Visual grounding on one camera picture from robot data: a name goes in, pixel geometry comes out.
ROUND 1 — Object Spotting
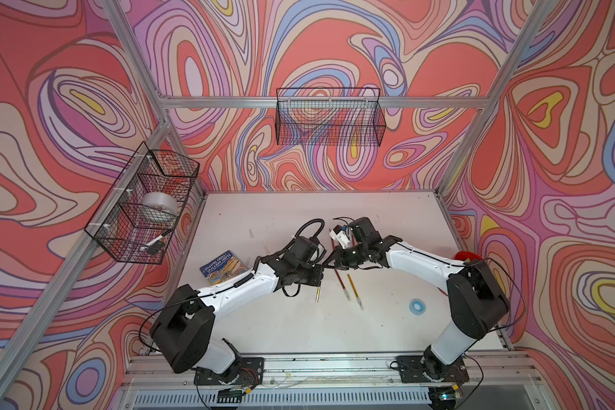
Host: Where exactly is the red knife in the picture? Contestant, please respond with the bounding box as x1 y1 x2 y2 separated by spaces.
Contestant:
335 269 351 302

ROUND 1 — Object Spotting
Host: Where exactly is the small object in left basket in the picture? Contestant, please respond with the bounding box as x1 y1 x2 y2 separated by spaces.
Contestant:
139 235 165 256

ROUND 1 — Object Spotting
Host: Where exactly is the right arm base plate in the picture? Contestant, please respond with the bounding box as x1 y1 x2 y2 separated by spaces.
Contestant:
389 355 470 384

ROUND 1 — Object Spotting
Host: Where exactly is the blue treehouse paperback book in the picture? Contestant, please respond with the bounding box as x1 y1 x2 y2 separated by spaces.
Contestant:
200 250 248 285

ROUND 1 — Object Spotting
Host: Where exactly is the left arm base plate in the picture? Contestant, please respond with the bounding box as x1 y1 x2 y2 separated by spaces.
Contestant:
194 356 265 386

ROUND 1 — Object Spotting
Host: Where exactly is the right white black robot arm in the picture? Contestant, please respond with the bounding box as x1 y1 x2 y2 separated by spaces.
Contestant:
326 217 510 382

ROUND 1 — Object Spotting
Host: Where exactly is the black wire basket back wall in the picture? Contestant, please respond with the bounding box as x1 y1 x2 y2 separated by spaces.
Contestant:
275 85 386 148

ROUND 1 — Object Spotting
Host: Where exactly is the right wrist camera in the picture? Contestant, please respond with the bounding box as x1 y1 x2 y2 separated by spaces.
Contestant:
329 225 353 249

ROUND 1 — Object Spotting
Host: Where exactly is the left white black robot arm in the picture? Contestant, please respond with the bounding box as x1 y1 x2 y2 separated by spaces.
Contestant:
150 236 323 376

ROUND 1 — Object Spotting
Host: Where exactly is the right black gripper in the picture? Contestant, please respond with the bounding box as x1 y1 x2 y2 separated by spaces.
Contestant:
321 242 368 270

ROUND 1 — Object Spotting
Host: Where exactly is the black wire basket wall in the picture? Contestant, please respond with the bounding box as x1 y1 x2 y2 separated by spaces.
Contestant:
85 143 200 265
275 85 386 148

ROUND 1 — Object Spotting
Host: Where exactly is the red plastic cup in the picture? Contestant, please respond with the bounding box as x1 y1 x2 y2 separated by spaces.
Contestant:
454 251 483 262

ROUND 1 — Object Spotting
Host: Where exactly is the grey duct tape roll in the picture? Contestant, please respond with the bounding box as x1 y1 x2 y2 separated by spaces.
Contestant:
139 192 179 224

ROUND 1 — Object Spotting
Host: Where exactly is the black wire basket left wall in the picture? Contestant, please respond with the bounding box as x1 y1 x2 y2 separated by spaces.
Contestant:
85 143 200 265

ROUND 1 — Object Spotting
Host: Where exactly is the blue tape roll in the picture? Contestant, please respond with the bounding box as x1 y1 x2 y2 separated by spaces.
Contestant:
409 299 426 315

